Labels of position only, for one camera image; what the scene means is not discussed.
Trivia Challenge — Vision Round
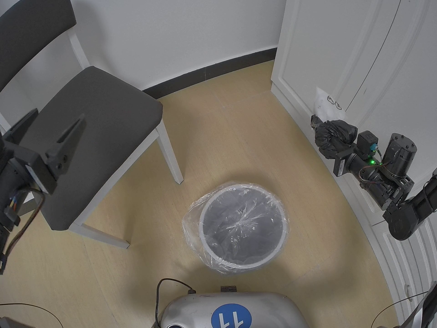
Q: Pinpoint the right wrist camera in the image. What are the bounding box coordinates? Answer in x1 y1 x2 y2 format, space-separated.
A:
356 131 379 163

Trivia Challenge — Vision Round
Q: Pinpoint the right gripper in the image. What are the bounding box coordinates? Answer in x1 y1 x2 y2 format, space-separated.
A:
310 114 382 181

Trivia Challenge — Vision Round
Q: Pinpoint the grey cushioned white chair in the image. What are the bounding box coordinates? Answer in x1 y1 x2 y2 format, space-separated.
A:
0 0 185 250

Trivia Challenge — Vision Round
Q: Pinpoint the black plastic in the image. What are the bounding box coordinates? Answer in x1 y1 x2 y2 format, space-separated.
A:
313 119 359 160

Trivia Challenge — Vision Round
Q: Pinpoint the white trash bin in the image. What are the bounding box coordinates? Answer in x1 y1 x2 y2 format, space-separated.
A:
199 183 285 267

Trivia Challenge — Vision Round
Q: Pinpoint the clear plastic bag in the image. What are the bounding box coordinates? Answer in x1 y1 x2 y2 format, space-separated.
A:
183 180 291 275

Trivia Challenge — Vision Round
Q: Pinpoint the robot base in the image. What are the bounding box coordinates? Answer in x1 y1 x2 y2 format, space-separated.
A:
159 286 309 328

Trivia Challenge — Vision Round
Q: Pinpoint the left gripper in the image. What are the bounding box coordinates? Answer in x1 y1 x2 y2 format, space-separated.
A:
0 109 87 204

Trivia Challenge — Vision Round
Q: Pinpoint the white printed wrapper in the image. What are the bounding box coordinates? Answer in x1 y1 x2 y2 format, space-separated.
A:
312 87 346 122

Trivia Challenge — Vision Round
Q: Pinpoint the black cable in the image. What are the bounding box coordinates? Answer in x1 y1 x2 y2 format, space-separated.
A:
370 293 427 328
0 302 65 328
155 278 196 328

